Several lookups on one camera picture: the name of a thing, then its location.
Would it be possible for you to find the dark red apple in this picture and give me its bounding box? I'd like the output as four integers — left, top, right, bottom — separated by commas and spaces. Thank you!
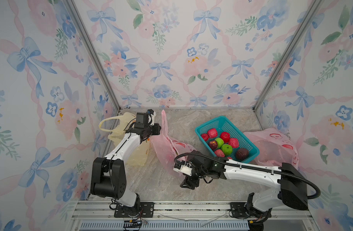
208, 140, 218, 151

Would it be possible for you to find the yellow knotted plastic bag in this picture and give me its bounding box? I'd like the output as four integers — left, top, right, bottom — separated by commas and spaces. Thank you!
99, 112, 151, 166

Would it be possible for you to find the green crinkled toy vegetable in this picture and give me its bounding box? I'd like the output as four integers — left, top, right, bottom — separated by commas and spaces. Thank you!
215, 137, 225, 149

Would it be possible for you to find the green apple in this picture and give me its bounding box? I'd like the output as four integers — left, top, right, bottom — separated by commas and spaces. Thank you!
220, 144, 233, 157

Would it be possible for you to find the pink crinkled toy ball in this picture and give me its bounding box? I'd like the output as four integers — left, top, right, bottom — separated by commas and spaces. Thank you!
228, 138, 240, 149

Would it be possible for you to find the dark purple round fruit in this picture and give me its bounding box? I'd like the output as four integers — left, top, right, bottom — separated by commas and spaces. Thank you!
235, 148, 249, 162

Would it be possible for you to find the pink printed plastic bag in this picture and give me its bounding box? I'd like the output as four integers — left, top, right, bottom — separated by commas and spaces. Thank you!
244, 128, 299, 169

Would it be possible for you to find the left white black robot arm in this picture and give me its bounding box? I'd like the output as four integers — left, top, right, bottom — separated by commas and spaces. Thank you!
90, 109, 161, 213

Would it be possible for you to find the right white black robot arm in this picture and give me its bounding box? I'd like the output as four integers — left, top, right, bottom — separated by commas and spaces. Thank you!
174, 153, 308, 219

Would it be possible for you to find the teal plastic mesh basket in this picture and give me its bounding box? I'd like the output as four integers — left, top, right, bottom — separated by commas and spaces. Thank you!
195, 116, 260, 163

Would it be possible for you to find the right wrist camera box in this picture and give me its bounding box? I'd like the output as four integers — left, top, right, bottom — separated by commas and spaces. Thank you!
173, 161, 194, 176

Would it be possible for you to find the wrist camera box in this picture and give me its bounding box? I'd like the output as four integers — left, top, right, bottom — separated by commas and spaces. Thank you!
147, 109, 155, 126
173, 161, 194, 176

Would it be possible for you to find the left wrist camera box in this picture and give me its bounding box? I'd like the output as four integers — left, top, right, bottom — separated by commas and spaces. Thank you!
147, 109, 155, 126

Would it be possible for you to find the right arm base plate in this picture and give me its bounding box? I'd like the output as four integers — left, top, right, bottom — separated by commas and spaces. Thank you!
229, 202, 272, 218

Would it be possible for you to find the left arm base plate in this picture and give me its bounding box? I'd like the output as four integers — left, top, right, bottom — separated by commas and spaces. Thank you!
114, 202, 155, 218

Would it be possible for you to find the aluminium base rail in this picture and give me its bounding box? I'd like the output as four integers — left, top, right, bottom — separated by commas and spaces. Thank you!
66, 200, 319, 231

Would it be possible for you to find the black corrugated right cable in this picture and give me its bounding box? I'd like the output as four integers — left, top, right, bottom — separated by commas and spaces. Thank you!
173, 152, 321, 200

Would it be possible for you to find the left aluminium corner post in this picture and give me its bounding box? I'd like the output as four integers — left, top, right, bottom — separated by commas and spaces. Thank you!
63, 0, 121, 114

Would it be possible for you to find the aluminium corner post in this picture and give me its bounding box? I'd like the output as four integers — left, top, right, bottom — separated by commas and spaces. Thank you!
253, 0, 322, 113
63, 0, 121, 114

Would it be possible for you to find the right aluminium corner post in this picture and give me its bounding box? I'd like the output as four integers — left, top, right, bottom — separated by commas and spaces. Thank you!
253, 0, 322, 113

